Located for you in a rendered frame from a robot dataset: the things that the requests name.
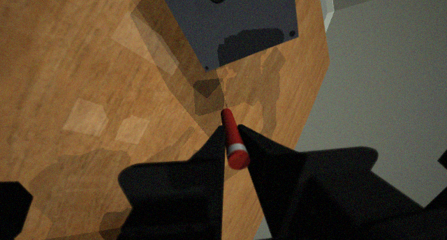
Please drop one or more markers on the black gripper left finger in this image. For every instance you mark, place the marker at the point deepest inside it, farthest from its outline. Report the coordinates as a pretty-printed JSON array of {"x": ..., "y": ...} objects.
[{"x": 202, "y": 175}]

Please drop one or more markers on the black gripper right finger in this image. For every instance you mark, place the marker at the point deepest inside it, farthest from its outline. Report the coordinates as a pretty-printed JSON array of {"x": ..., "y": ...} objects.
[{"x": 279, "y": 174}]

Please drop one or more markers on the grey sloped panel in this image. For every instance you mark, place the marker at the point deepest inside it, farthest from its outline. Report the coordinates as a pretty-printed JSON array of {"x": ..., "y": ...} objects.
[{"x": 223, "y": 31}]

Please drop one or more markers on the red cylindrical peg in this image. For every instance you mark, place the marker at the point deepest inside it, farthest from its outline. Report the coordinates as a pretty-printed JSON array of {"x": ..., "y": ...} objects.
[{"x": 236, "y": 152}]

